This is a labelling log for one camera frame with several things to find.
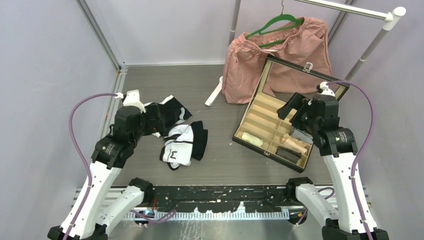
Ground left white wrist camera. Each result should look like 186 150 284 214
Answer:
123 89 146 113

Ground white metal clothes rack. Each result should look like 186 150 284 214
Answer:
204 0 407 108

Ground white black-trimmed underwear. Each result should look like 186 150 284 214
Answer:
159 120 209 171

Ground black white-trimmed underwear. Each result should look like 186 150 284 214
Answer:
144 95 193 138

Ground black compartment storage box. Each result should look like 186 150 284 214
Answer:
232 55 358 173

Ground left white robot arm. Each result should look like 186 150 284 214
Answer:
47 103 165 240

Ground dark rolled underwear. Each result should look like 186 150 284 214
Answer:
275 146 302 164

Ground pink hanging shorts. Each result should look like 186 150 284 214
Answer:
221 17 333 104

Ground green clothes hanger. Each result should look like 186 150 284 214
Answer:
245 0 305 49

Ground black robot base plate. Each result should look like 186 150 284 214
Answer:
137 185 305 213

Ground beige rolled underwear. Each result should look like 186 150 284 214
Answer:
280 133 308 155

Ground grey striped rolled underwear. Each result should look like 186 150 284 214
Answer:
289 127 314 146

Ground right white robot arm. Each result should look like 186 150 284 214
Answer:
277 92 389 240

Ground cream rolled underwear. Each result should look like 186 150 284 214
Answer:
241 132 264 147

